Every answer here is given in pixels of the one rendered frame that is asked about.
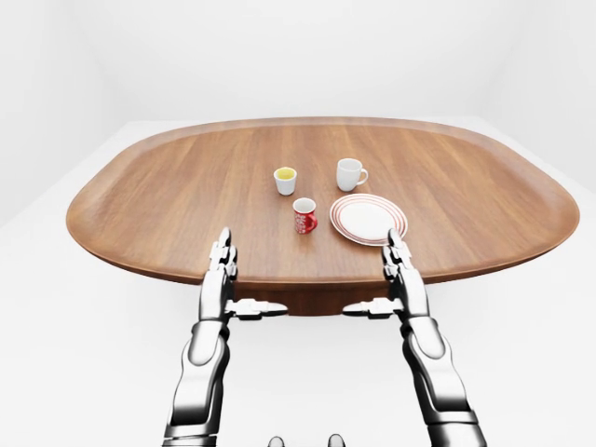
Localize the white plate with red rings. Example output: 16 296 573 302
329 193 410 246

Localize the white mug with handle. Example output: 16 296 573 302
335 157 370 193

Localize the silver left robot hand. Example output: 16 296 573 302
198 226 289 323

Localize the white cup with yellow inside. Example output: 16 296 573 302
273 167 298 197

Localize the red patterned mug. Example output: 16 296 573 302
292 197 319 236

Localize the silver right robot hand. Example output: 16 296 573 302
342 227 433 321

